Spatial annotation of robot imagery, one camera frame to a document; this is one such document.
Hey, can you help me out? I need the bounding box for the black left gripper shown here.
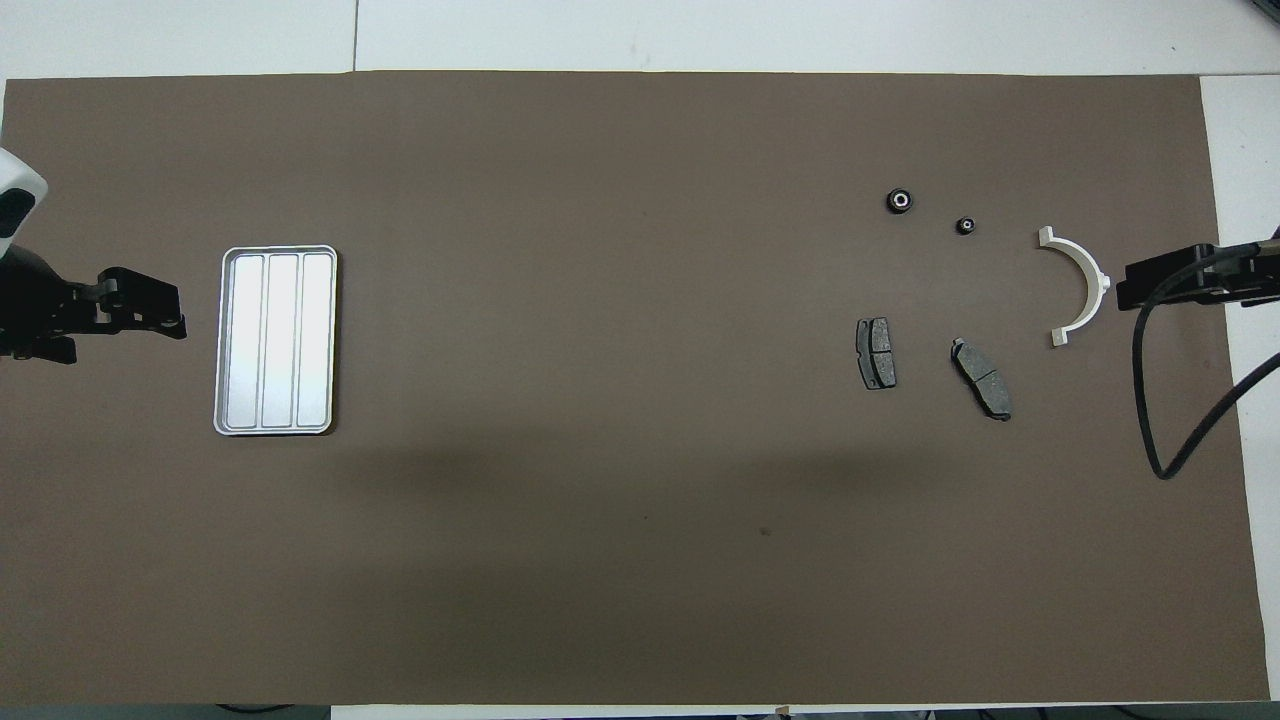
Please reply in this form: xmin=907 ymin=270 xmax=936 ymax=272
xmin=0 ymin=245 xmax=189 ymax=365

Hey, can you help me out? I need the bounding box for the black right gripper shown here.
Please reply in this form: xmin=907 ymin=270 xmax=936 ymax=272
xmin=1116 ymin=235 xmax=1280 ymax=312

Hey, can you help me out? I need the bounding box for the silver metal tray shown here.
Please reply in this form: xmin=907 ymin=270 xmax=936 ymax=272
xmin=213 ymin=245 xmax=339 ymax=437

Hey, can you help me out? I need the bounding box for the long dark grey brake pad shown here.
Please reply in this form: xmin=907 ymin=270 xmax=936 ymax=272
xmin=950 ymin=337 xmax=1014 ymax=422

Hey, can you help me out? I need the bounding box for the short dark grey brake pad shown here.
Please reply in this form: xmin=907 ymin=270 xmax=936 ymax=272
xmin=855 ymin=317 xmax=898 ymax=391

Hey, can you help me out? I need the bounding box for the brown table mat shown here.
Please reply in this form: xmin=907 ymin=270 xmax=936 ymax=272
xmin=0 ymin=70 xmax=1271 ymax=706

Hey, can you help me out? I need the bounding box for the white semicircular plastic bracket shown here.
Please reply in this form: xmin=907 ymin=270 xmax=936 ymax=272
xmin=1037 ymin=226 xmax=1113 ymax=349

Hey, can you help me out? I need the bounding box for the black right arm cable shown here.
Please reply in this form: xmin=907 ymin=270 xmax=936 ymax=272
xmin=1131 ymin=243 xmax=1280 ymax=482

